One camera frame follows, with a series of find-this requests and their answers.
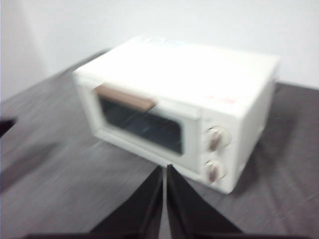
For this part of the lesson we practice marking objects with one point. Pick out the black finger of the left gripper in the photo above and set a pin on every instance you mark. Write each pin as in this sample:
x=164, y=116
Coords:
x=6, y=125

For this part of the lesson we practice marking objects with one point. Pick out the cream Toshiba toaster oven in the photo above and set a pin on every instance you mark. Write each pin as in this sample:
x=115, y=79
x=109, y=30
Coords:
x=187, y=72

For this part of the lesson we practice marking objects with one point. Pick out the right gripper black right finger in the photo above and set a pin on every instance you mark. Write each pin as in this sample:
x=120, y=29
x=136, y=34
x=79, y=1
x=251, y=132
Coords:
x=189, y=211

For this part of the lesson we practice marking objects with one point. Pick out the cream taupe oven knob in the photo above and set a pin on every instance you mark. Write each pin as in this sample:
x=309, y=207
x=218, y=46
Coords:
x=214, y=171
x=216, y=139

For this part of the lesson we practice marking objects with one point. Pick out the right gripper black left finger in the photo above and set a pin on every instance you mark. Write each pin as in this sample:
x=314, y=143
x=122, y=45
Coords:
x=142, y=211

